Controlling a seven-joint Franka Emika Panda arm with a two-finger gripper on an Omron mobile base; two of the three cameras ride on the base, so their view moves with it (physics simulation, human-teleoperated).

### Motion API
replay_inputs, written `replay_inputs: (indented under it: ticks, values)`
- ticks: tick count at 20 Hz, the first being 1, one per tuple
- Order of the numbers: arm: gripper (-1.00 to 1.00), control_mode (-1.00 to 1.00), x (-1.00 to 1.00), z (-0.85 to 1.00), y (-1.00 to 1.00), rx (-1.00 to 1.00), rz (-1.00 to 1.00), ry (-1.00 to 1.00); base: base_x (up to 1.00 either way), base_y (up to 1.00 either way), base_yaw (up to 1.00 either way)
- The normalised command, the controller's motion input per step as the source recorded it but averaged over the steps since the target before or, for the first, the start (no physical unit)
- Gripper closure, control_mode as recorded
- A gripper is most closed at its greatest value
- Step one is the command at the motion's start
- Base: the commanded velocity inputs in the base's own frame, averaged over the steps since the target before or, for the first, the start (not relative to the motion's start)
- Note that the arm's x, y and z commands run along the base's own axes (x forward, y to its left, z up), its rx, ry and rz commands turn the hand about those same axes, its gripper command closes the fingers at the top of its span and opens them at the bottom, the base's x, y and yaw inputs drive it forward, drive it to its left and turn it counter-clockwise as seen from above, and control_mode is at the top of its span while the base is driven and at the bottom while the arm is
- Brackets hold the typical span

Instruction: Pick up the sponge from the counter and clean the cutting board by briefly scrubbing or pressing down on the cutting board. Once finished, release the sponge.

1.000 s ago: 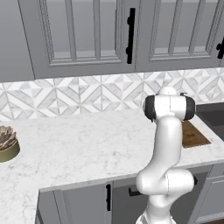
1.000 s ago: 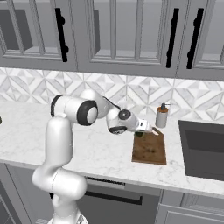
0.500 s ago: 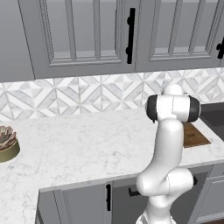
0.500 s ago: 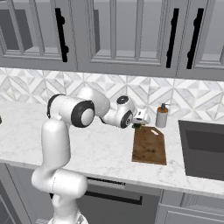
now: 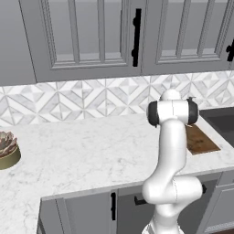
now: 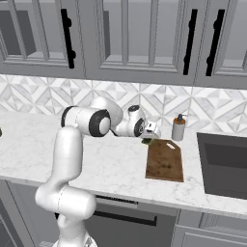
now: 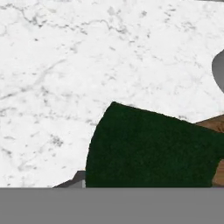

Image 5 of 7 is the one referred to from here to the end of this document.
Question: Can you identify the dark grey sink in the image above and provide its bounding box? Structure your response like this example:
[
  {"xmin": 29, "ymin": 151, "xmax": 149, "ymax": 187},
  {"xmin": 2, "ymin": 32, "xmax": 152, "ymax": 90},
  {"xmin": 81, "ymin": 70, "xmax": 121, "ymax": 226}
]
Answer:
[{"xmin": 199, "ymin": 106, "xmax": 234, "ymax": 148}]

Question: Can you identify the black base cupboard handle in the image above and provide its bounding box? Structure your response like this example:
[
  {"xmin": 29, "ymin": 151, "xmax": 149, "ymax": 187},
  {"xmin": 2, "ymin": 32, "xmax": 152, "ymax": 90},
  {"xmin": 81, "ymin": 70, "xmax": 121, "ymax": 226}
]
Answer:
[{"xmin": 111, "ymin": 192, "xmax": 117, "ymax": 221}]

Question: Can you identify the grey base cupboard door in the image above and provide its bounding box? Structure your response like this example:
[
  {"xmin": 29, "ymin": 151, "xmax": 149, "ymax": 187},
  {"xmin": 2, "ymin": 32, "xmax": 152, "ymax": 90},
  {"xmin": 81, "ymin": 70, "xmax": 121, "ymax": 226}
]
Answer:
[
  {"xmin": 196, "ymin": 171, "xmax": 234, "ymax": 234},
  {"xmin": 37, "ymin": 189, "xmax": 119, "ymax": 234}
]

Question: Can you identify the grey wall cupboard side panel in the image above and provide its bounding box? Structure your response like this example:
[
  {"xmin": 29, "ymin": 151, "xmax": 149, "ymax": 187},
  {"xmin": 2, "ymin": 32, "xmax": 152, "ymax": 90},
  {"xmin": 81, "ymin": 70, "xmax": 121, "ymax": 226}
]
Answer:
[{"xmin": 0, "ymin": 0, "xmax": 37, "ymax": 87}]

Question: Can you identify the grey base drawer front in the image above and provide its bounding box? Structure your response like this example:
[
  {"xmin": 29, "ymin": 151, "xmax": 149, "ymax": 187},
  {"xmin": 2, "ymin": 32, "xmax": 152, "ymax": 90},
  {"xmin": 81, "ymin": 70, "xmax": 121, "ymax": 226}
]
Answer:
[{"xmin": 116, "ymin": 178, "xmax": 221, "ymax": 234}]

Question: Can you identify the succulent plant in olive pot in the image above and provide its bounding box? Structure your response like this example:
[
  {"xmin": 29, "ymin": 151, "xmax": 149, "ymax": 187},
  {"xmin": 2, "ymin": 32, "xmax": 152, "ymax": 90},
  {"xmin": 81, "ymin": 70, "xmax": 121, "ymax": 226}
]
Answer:
[{"xmin": 0, "ymin": 131, "xmax": 22, "ymax": 171}]

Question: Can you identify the grey wall cupboard door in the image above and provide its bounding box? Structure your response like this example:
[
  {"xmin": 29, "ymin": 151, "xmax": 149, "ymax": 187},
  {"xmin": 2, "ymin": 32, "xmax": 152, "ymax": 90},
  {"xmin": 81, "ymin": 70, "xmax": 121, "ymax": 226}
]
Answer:
[
  {"xmin": 141, "ymin": 0, "xmax": 234, "ymax": 76},
  {"xmin": 18, "ymin": 0, "xmax": 144, "ymax": 83}
]

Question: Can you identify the brown wooden cutting board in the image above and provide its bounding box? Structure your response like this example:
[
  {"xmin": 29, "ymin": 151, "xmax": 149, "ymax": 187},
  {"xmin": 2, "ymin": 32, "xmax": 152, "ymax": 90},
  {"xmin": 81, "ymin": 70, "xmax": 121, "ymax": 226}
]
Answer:
[{"xmin": 184, "ymin": 123, "xmax": 221, "ymax": 155}]

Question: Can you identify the black drawer handle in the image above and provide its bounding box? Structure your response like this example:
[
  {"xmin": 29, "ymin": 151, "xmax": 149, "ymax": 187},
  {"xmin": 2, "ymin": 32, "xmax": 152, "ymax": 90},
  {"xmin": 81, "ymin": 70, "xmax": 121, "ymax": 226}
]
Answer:
[{"xmin": 133, "ymin": 195, "xmax": 147, "ymax": 207}]

